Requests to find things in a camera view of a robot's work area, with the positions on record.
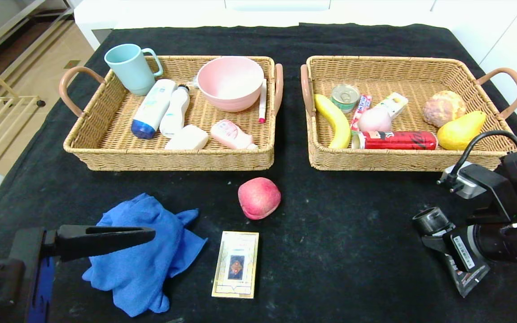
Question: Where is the yellow banana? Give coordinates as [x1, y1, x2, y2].
[314, 93, 352, 149]

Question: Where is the small cream snack box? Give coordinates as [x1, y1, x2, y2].
[374, 92, 409, 121]

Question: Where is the yellow pear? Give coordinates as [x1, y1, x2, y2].
[437, 110, 487, 151]

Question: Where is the white soap bar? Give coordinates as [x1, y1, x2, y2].
[164, 124, 209, 151]

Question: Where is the large white bottle blue cap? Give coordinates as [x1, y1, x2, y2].
[131, 79, 177, 140]

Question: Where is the teal mug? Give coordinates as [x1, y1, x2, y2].
[104, 44, 163, 96]

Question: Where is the small white bottle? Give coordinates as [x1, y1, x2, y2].
[159, 84, 191, 139]

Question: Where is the wicker basket with food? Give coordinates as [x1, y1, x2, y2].
[300, 55, 517, 173]

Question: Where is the pale pink soft ball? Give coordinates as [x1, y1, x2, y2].
[358, 107, 393, 132]

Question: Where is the black right camera cable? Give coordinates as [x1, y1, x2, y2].
[447, 130, 517, 187]

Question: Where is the grey low shelf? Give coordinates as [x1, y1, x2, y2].
[0, 0, 75, 59]

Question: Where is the light wooden rack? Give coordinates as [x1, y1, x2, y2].
[0, 52, 46, 171]

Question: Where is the black cosmetic tube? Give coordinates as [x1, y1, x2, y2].
[412, 206, 491, 298]

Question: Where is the blue microfibre cloth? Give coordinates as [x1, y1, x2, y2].
[82, 193, 208, 318]

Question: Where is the brown cream puff bread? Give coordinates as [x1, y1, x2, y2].
[422, 90, 468, 128]

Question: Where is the red peach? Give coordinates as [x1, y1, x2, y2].
[237, 177, 281, 220]

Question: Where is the pink bowl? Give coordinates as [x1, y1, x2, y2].
[197, 56, 264, 113]

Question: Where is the red candy stick pack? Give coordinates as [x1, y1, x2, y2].
[351, 94, 372, 134]

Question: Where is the white pen pink tip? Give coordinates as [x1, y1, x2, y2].
[258, 79, 267, 124]

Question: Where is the green tin can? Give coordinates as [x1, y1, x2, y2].
[330, 84, 360, 113]

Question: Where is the cream card box blue diamond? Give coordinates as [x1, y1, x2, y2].
[211, 231, 260, 299]

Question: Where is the black table cloth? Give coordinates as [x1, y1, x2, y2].
[0, 22, 517, 323]

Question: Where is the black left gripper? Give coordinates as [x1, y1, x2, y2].
[0, 224, 156, 323]

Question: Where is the red chips can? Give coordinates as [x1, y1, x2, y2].
[351, 130, 438, 150]

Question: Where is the wicker basket with household items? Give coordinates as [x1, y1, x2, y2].
[59, 55, 284, 171]

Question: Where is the pink lotion tube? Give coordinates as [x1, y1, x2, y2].
[210, 119, 259, 150]

